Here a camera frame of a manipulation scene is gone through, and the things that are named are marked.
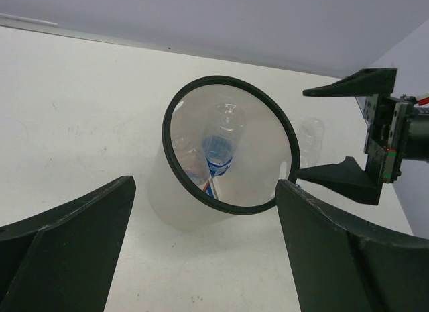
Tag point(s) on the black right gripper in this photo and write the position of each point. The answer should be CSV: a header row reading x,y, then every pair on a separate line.
x,y
388,121

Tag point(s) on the clear bottle with blue label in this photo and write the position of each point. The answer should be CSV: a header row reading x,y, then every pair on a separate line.
x,y
222,135

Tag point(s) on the clear bottle with white cap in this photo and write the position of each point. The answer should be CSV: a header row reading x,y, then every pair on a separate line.
x,y
310,137

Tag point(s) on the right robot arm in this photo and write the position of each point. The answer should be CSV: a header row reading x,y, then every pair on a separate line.
x,y
417,141

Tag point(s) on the clear bottle with orange label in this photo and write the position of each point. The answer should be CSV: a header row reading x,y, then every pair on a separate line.
x,y
192,159

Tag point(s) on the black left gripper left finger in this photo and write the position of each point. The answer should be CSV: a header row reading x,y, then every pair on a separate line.
x,y
64,259

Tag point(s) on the white bin with black rim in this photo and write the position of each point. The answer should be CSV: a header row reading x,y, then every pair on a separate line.
x,y
267,152

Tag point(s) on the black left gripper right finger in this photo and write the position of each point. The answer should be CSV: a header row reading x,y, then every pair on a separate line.
x,y
341,262

